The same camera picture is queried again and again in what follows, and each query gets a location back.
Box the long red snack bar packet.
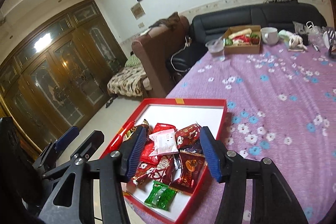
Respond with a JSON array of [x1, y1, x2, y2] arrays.
[[140, 140, 161, 165]]

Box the green snack packet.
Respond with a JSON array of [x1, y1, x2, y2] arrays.
[[144, 181, 177, 211]]

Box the pink white snack packet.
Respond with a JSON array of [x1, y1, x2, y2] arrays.
[[149, 130, 179, 156]]

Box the small red floral snack packet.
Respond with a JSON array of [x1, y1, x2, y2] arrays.
[[175, 123, 202, 149]]

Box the dark purple snack packet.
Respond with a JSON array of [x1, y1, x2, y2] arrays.
[[179, 143, 203, 155]]

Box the brown gold sesame packet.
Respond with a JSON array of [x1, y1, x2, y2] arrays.
[[122, 119, 151, 141]]

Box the cardboard box of snacks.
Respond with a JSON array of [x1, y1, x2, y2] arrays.
[[222, 25, 261, 55]]

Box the red rectangular snack box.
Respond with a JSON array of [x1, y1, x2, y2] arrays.
[[152, 123, 177, 133]]

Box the red white gift box tray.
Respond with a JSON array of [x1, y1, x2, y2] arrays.
[[103, 98, 227, 223]]

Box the leopard print blanket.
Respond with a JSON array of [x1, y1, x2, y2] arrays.
[[107, 65, 146, 97]]

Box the wooden glass cabinet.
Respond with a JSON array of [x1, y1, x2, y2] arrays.
[[1, 0, 126, 159]]

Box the purple floral tablecloth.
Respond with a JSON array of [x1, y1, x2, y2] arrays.
[[169, 44, 335, 223]]

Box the brown armchair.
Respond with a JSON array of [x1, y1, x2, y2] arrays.
[[131, 12, 190, 98]]

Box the white cloth bundle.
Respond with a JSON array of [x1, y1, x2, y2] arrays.
[[278, 30, 307, 52]]

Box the clear plastic cup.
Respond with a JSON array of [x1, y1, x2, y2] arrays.
[[206, 38, 225, 61]]

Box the white ceramic mug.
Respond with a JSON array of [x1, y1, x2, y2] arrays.
[[261, 27, 279, 46]]

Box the black leather sofa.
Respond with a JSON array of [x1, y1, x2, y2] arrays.
[[165, 1, 328, 76]]

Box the clear glass bowl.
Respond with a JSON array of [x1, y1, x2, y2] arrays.
[[308, 26, 323, 47]]

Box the black phone stand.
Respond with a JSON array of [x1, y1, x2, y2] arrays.
[[323, 27, 335, 60]]

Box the small wall plaque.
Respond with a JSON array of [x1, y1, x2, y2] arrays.
[[130, 2, 145, 20]]

